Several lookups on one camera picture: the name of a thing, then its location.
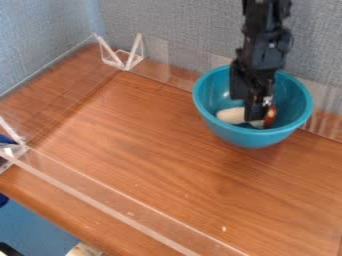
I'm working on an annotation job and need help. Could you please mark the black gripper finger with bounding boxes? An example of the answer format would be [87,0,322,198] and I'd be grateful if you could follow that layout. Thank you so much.
[230,63,250,100]
[245,79,275,111]

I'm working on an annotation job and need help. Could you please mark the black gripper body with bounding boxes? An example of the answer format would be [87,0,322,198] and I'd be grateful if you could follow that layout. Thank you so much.
[231,28,293,81]

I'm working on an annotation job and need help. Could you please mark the blue plastic bowl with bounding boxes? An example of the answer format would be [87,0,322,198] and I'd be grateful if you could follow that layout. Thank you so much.
[192,65,313,149]

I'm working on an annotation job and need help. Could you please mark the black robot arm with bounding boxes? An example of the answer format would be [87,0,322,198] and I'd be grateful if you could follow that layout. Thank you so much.
[230,0,294,122]

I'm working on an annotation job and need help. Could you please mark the clear acrylic barrier wall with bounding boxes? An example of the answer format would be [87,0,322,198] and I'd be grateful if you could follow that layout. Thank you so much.
[0,35,342,256]

